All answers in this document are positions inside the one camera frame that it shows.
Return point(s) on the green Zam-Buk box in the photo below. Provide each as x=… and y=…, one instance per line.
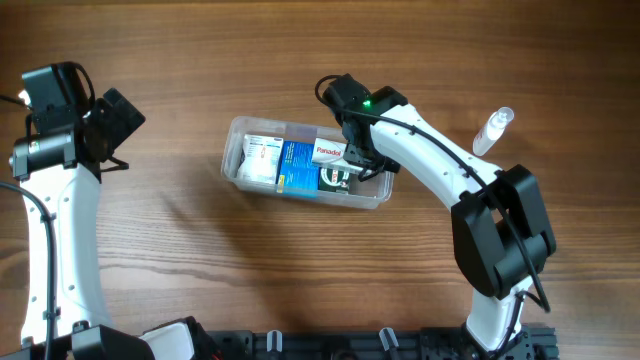
x=332, y=180

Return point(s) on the clear plastic container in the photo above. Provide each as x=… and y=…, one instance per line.
x=364, y=195

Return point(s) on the white Panadol box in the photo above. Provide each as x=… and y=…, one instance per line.
x=330, y=155

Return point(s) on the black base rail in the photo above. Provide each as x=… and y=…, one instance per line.
x=425, y=344

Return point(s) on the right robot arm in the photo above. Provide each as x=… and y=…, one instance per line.
x=502, y=235

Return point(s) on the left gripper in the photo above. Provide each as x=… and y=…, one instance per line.
x=118, y=113

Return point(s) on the white Hansaplast plaster box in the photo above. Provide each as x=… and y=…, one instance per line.
x=260, y=158

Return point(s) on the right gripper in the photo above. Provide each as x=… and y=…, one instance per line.
x=353, y=155

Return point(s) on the blue VapoDrops box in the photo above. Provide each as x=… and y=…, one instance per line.
x=297, y=175

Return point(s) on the clear spray bottle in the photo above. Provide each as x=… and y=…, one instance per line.
x=492, y=130

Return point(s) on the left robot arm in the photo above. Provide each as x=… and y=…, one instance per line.
x=67, y=317

